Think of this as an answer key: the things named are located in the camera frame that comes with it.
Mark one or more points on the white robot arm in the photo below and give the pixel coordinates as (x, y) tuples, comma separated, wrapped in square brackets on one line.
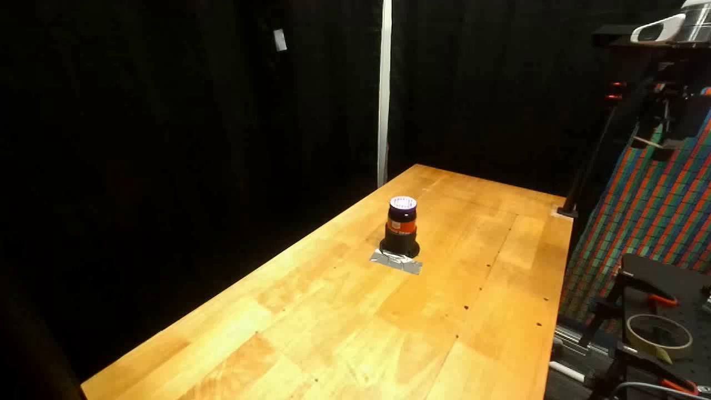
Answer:
[(690, 25)]

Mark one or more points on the dark upside down cup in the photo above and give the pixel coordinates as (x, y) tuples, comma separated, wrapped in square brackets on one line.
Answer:
[(400, 228)]

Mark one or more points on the white vertical pole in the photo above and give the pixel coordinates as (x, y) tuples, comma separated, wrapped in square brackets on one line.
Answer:
[(382, 95)]

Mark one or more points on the striped colourful cloth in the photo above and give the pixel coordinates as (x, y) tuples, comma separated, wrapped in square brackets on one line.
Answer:
[(657, 205)]

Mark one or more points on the black tripod stand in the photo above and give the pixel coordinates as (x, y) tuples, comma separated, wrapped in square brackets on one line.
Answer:
[(622, 106)]

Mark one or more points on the roll of masking tape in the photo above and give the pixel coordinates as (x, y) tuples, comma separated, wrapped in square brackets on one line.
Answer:
[(658, 332)]

